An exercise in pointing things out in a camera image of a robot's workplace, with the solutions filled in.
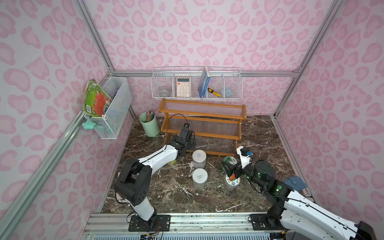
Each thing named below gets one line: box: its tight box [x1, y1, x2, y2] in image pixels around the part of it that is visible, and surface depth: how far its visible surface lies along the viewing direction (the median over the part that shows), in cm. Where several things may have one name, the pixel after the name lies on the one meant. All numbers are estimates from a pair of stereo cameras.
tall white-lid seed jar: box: [192, 149, 207, 169], surface depth 89 cm
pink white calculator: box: [176, 77, 191, 98], surface depth 96 cm
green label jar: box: [192, 168, 208, 190], surface depth 80 cm
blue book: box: [198, 66, 211, 99], surface depth 88 cm
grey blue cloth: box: [225, 87, 233, 97], surface depth 103 cm
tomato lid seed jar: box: [224, 173, 241, 192], surface depth 80 cm
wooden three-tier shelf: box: [158, 98, 247, 157], surface depth 103 cm
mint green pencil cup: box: [139, 111, 160, 137], surface depth 102 cm
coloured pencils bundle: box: [146, 110, 155, 122], surface depth 102 cm
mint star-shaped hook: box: [82, 118, 96, 130], surface depth 64 cm
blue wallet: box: [283, 175, 308, 192], surface depth 86 cm
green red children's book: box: [82, 79, 112, 117], surface depth 73 cm
